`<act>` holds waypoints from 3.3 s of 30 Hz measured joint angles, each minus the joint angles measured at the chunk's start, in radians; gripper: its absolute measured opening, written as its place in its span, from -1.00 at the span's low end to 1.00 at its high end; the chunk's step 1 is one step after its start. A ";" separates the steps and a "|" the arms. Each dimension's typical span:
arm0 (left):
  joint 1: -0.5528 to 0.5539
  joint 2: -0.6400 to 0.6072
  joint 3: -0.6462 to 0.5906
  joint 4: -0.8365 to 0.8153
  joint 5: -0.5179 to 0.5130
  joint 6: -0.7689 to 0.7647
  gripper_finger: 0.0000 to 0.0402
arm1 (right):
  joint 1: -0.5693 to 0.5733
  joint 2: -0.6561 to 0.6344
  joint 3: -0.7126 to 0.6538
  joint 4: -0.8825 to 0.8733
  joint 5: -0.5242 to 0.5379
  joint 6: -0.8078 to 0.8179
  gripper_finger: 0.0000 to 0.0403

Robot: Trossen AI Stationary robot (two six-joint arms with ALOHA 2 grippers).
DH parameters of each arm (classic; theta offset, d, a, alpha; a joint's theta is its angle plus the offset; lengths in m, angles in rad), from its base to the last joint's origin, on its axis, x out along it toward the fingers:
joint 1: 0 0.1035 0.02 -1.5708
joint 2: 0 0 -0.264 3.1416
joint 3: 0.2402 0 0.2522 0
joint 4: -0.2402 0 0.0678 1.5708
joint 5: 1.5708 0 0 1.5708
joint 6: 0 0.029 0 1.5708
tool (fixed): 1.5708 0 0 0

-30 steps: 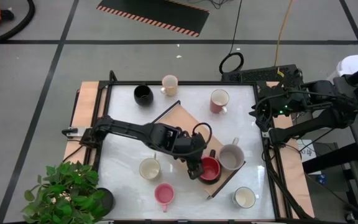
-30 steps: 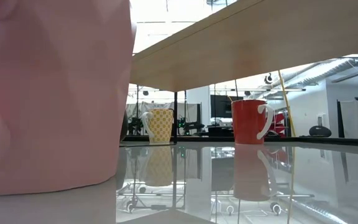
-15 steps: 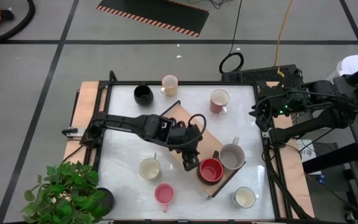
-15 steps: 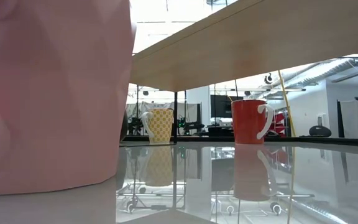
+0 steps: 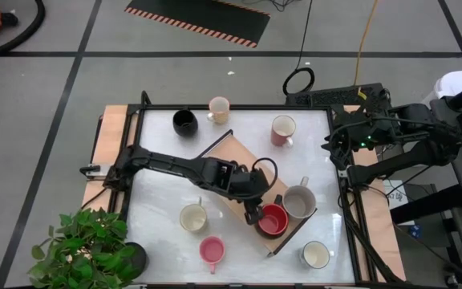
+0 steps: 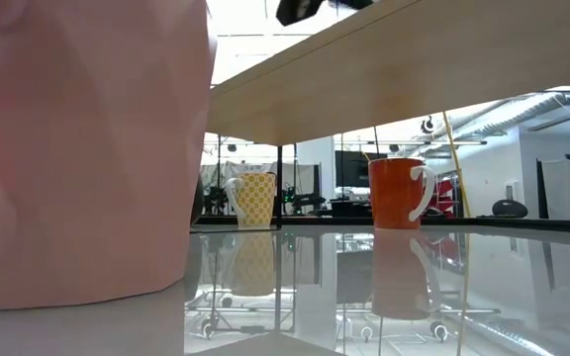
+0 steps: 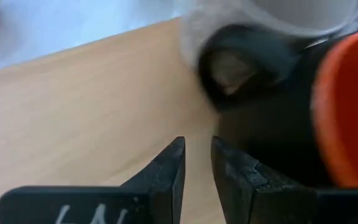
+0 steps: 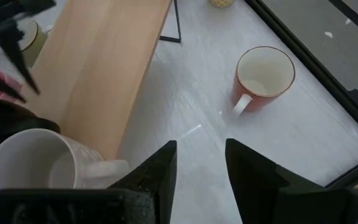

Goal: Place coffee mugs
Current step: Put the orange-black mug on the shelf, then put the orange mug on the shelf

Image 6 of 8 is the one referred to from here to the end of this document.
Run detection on yellow cable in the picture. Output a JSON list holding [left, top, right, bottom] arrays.
[[441, 111, 472, 219]]

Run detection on white partition panel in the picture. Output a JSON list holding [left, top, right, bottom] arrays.
[[535, 158, 570, 222]]

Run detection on wooden shelf riser black frame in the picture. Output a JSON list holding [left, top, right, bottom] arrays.
[[189, 0, 570, 233]]

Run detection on black dome-shaped device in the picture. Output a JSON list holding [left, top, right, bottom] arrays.
[[491, 199, 529, 220]]

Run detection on black background desk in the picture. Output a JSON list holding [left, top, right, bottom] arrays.
[[329, 196, 373, 219]]

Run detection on pink faceted mug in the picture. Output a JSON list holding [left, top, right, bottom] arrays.
[[0, 0, 218, 312]]

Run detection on orange mug white handle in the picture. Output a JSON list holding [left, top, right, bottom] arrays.
[[367, 157, 437, 231]]

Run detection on black monitor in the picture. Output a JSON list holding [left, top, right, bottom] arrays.
[[334, 150, 371, 189]]

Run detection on red storage bins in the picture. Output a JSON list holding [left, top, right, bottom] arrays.
[[432, 178, 459, 219]]

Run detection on black table frame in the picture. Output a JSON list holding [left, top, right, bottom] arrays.
[[190, 215, 570, 234]]

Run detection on yellow patterned mug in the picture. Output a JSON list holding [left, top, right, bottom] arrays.
[[225, 171, 277, 231]]

